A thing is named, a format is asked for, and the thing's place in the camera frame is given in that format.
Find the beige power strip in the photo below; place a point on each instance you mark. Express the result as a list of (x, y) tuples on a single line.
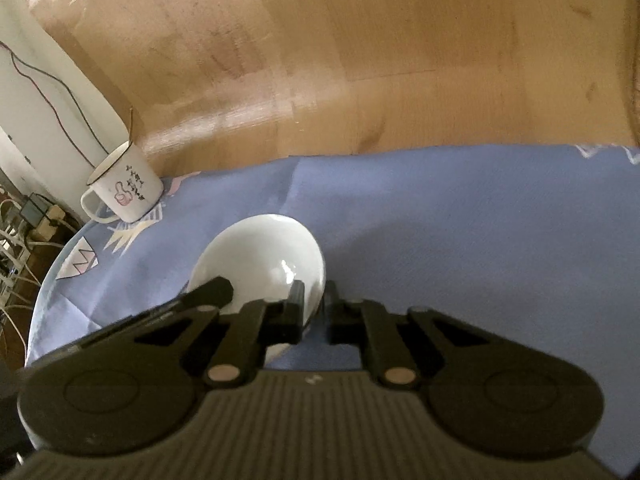
[(52, 222)]

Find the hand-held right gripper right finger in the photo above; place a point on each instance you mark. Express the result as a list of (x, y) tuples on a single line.
[(331, 315)]

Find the white enamel mug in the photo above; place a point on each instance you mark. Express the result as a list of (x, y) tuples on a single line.
[(127, 185)]

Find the wood-grain backdrop sheet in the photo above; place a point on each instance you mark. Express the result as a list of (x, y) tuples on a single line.
[(350, 60)]

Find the grey power adapter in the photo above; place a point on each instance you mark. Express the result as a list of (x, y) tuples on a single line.
[(34, 210)]

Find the blue printed tablecloth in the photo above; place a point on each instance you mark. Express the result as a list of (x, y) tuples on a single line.
[(450, 235)]

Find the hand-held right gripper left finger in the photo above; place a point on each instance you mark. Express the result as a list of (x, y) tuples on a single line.
[(295, 310)]

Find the small floral white bowl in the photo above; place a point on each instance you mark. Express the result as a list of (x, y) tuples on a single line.
[(260, 250)]

